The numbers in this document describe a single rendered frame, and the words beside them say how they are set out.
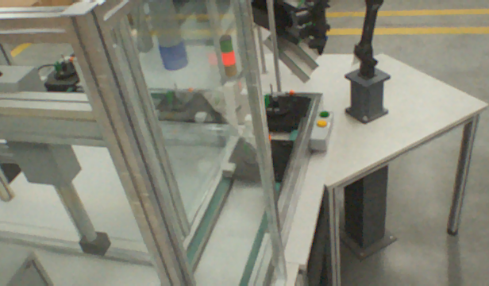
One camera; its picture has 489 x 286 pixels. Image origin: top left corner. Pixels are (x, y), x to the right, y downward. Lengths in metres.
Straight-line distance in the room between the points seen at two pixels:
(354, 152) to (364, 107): 0.24
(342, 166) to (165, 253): 1.35
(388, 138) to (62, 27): 1.76
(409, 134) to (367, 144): 0.19
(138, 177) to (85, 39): 0.20
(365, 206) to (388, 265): 0.38
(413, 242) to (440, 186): 0.51
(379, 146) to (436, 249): 0.94
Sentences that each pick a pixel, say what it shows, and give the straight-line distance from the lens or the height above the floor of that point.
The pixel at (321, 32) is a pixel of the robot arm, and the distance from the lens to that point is 1.97.
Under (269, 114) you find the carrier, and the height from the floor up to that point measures 0.99.
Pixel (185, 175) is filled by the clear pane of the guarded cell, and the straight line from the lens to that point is 0.78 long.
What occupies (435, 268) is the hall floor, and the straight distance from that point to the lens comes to 2.78.
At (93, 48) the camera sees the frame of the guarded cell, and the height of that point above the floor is 1.95.
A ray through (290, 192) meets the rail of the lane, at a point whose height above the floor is 0.96.
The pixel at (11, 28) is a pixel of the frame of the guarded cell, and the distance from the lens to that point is 0.60.
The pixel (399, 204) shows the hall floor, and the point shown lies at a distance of 3.07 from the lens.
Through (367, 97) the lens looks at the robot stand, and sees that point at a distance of 2.18.
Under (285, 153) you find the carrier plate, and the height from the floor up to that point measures 0.97.
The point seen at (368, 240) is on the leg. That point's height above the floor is 0.06.
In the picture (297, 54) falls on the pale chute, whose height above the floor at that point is 1.07.
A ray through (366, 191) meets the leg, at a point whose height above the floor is 0.44.
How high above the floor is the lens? 2.15
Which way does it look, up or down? 36 degrees down
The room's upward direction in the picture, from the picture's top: 10 degrees counter-clockwise
